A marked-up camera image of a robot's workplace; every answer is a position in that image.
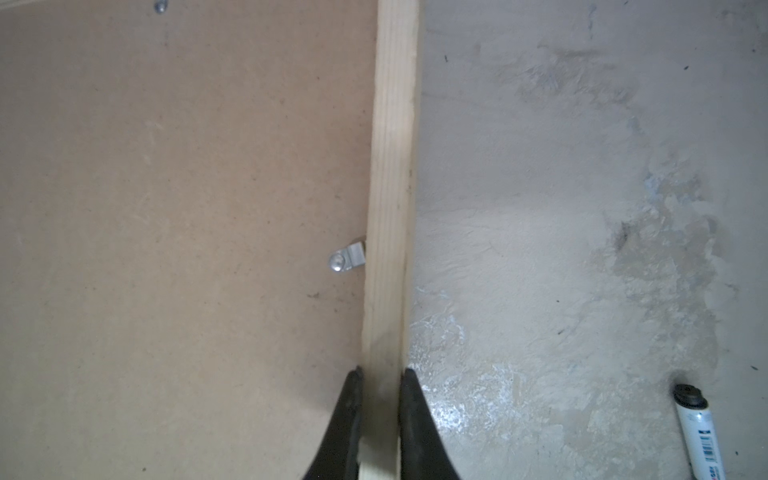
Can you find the brown cardboard backing board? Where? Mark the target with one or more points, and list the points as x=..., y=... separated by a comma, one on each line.
x=171, y=188

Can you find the light wooden picture frame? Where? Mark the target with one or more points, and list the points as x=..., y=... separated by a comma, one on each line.
x=389, y=232

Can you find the black marker pen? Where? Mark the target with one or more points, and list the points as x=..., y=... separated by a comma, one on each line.
x=699, y=433

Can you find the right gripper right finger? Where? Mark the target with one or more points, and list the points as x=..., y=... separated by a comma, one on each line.
x=422, y=453

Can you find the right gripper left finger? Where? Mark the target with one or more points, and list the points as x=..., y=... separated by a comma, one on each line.
x=337, y=455

